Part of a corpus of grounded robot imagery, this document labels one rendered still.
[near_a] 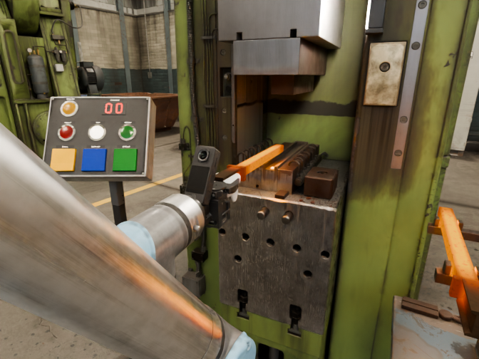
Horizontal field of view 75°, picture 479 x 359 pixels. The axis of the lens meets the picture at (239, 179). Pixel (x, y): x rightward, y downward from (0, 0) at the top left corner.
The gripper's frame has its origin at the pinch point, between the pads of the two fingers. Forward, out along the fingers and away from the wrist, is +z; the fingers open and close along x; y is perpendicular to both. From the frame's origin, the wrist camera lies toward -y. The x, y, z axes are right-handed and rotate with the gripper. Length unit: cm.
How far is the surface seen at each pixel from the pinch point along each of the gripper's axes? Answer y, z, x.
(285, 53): -27.2, 27.3, 3.3
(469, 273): 9.4, -6.4, 47.3
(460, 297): 11.7, -10.4, 45.9
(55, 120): -7, 7, -69
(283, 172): 7.1, 26.5, 4.6
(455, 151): 108, 546, 147
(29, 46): -52, 254, -445
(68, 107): -11, 10, -66
